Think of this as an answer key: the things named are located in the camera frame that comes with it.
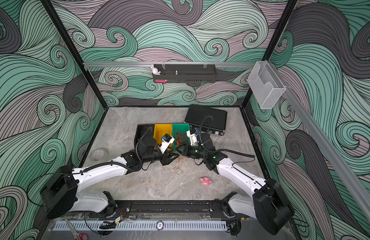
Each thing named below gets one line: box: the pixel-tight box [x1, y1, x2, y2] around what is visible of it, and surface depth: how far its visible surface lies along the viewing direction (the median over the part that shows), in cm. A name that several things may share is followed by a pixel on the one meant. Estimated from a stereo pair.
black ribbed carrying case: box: [184, 104, 228, 136], surface depth 106 cm
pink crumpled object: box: [199, 177, 212, 187], surface depth 79 cm
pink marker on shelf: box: [155, 79, 168, 83], surface depth 92 cm
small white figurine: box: [150, 64, 161, 75], surface depth 87 cm
